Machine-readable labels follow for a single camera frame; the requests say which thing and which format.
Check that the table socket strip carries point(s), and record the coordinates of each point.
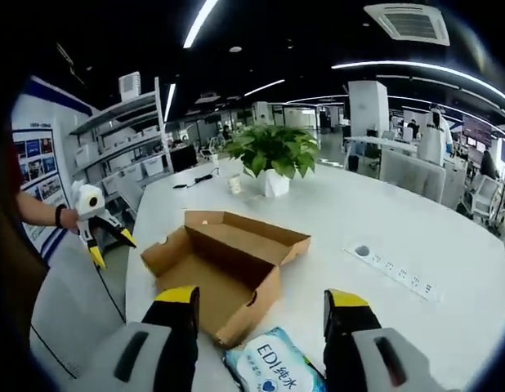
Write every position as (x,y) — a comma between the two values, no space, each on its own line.
(363,250)

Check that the black wristband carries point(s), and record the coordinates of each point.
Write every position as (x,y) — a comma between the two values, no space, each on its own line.
(60,215)

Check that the ceiling air conditioner unit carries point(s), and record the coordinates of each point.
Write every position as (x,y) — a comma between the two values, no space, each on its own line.
(412,22)

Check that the white paper cup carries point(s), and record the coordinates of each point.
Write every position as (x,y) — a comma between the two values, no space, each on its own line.
(235,184)

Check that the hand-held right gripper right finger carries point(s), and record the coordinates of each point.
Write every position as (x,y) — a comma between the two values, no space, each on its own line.
(350,326)

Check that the white desk partition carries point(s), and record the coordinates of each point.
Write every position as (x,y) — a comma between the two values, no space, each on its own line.
(412,175)

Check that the blue white wall poster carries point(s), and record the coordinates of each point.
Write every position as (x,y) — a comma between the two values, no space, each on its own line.
(36,163)

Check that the black desk monitor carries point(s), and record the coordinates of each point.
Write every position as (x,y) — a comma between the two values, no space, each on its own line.
(183,158)

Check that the blue white wet wipes pack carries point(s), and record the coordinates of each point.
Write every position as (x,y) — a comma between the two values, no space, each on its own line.
(273,363)

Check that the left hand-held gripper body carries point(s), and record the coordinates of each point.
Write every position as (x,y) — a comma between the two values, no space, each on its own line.
(89,202)

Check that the person's left hand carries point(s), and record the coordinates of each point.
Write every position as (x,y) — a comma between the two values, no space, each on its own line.
(71,220)

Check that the white storage shelf rack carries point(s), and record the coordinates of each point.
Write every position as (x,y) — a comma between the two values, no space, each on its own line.
(126,139)

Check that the white mesh office chair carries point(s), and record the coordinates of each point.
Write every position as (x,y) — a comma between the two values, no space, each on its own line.
(72,310)

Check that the person's brown clothing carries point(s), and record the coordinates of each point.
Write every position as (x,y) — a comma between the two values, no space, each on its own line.
(19,265)

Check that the green leafy plant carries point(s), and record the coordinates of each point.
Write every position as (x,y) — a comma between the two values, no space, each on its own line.
(273,147)

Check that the brown cardboard shoe box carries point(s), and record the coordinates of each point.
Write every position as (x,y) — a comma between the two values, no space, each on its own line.
(220,273)

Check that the white plant pot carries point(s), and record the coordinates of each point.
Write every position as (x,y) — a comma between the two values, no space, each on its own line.
(275,184)

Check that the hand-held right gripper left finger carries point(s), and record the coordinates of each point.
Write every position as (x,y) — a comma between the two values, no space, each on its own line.
(171,326)

